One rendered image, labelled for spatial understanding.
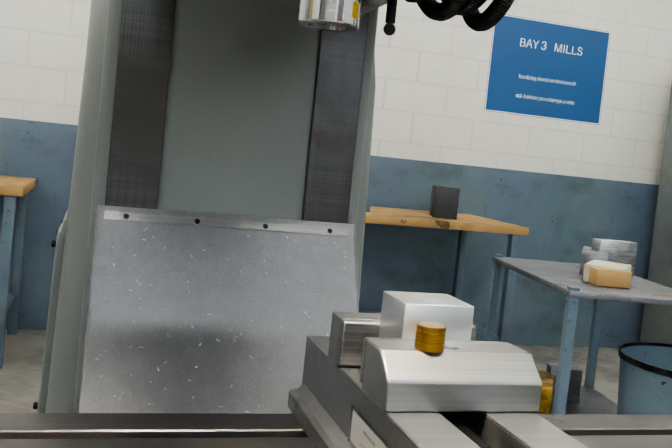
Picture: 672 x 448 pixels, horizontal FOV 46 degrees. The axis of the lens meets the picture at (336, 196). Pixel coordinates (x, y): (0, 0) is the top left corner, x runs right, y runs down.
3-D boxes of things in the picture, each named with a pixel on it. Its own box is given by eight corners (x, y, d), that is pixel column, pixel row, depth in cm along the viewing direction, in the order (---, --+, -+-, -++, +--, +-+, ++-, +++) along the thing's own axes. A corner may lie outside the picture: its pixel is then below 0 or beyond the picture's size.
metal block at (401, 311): (466, 379, 63) (474, 306, 63) (397, 378, 62) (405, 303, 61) (440, 361, 68) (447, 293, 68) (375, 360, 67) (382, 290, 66)
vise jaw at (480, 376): (539, 413, 59) (546, 361, 58) (384, 412, 55) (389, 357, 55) (501, 388, 64) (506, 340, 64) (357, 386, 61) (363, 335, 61)
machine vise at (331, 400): (647, 592, 48) (669, 416, 47) (422, 609, 44) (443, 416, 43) (425, 403, 81) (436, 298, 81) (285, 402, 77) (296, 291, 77)
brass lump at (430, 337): (448, 353, 58) (451, 329, 58) (420, 352, 57) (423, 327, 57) (436, 345, 60) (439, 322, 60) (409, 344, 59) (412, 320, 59)
